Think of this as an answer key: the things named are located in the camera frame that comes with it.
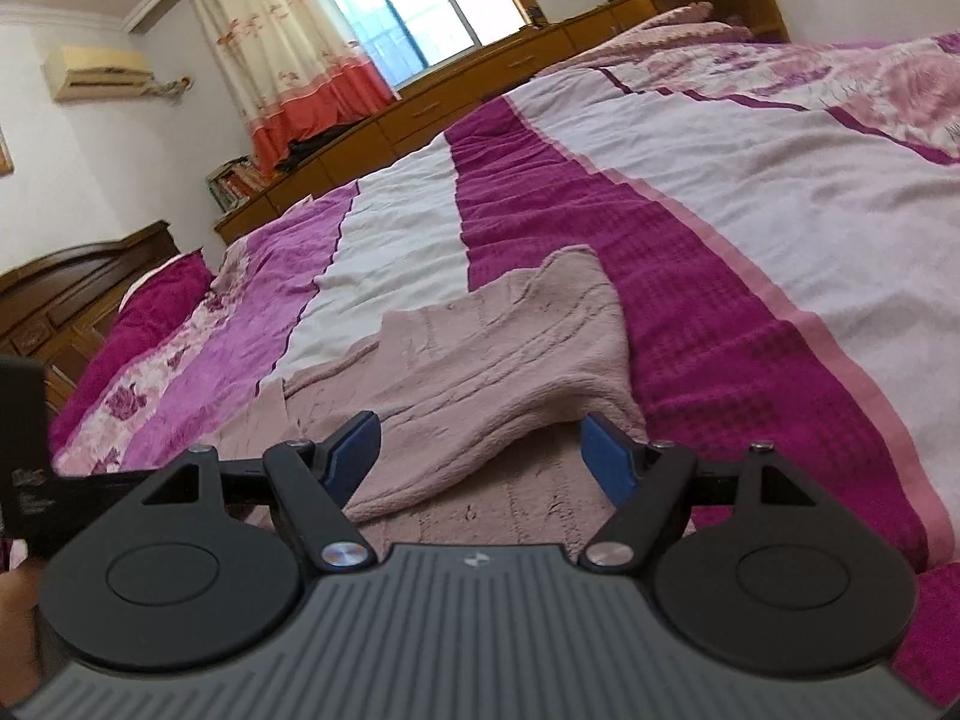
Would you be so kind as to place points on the dark wooden headboard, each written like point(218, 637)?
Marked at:
point(67, 277)

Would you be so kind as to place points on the magenta and white floral bedspread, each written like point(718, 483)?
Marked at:
point(712, 187)

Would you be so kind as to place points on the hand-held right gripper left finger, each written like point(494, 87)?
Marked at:
point(354, 452)

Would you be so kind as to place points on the folded pink textured blanket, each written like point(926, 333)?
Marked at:
point(660, 34)

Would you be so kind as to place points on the pink knitted sweater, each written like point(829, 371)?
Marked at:
point(487, 360)

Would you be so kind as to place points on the long wooden cabinet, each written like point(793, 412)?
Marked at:
point(465, 82)

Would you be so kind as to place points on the dark clothes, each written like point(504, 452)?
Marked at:
point(319, 142)

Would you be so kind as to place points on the row of books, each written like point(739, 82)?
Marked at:
point(234, 180)

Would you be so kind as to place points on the cream and orange floral curtain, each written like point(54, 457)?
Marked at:
point(277, 37)

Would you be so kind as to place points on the wall picture frame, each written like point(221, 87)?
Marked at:
point(4, 151)

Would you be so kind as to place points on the beige wall air conditioner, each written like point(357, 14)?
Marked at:
point(94, 69)

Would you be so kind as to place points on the window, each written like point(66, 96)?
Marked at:
point(420, 7)

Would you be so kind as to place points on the magenta pillow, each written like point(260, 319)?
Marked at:
point(142, 315)

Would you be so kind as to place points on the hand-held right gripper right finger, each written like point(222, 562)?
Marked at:
point(606, 457)

